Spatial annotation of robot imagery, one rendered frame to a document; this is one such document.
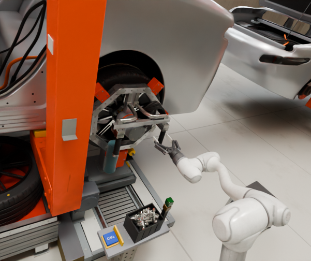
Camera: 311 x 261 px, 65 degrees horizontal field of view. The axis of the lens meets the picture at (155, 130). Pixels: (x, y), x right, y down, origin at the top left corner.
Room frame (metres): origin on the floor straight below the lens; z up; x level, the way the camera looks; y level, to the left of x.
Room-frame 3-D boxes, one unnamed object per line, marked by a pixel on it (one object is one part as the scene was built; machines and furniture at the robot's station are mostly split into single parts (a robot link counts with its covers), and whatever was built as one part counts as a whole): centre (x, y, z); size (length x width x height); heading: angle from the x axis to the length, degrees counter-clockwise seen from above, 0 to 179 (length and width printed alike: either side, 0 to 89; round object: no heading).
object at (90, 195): (1.24, 0.44, 0.26); 0.42 x 0.18 x 0.35; 41
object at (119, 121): (1.32, 0.22, 1.03); 0.19 x 0.18 x 0.11; 41
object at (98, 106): (1.48, 0.23, 0.85); 0.54 x 0.07 x 0.54; 131
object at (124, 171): (1.60, 0.34, 0.32); 0.40 x 0.30 x 0.28; 131
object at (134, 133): (1.42, 0.18, 0.85); 0.21 x 0.14 x 0.14; 41
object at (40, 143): (1.16, 0.62, 0.69); 0.52 x 0.17 x 0.35; 41
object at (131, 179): (1.60, 0.34, 0.13); 0.50 x 0.36 x 0.10; 131
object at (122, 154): (1.50, 0.25, 0.48); 0.16 x 0.12 x 0.17; 41
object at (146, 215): (0.94, -0.10, 0.51); 0.20 x 0.14 x 0.13; 136
